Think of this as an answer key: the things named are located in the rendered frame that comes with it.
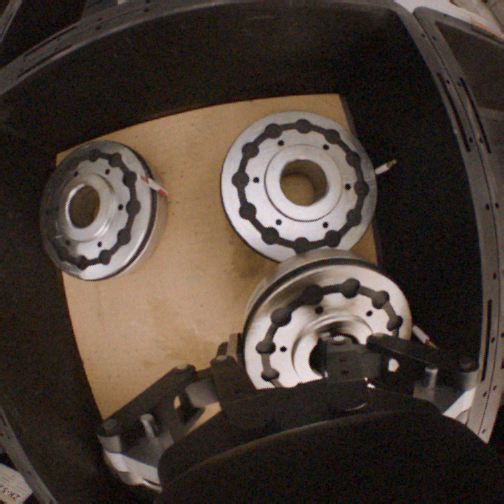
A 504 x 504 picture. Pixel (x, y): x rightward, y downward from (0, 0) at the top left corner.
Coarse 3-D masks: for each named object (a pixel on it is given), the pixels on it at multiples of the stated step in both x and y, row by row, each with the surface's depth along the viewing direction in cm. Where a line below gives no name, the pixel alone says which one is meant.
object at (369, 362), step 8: (336, 336) 13; (352, 344) 12; (360, 344) 12; (360, 352) 11; (368, 352) 11; (360, 360) 11; (368, 360) 11; (376, 360) 10; (384, 360) 10; (368, 368) 11; (376, 368) 10; (384, 368) 10; (368, 376) 11; (376, 376) 10
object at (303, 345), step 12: (312, 324) 13; (324, 324) 12; (336, 324) 12; (348, 324) 12; (360, 324) 12; (300, 336) 13; (312, 336) 13; (324, 336) 13; (360, 336) 13; (300, 348) 13; (312, 348) 13; (300, 360) 13; (300, 372) 13; (312, 372) 13
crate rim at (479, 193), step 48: (192, 0) 9; (240, 0) 9; (288, 0) 9; (336, 0) 9; (384, 0) 9; (432, 48) 9; (0, 96) 9; (480, 192) 9; (480, 240) 9; (480, 288) 9; (480, 336) 9; (480, 384) 9
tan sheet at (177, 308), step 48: (288, 96) 19; (336, 96) 19; (144, 144) 19; (192, 144) 19; (192, 192) 19; (288, 192) 19; (192, 240) 19; (240, 240) 19; (96, 288) 19; (144, 288) 19; (192, 288) 19; (240, 288) 19; (96, 336) 19; (144, 336) 19; (192, 336) 19; (96, 384) 19; (144, 384) 19
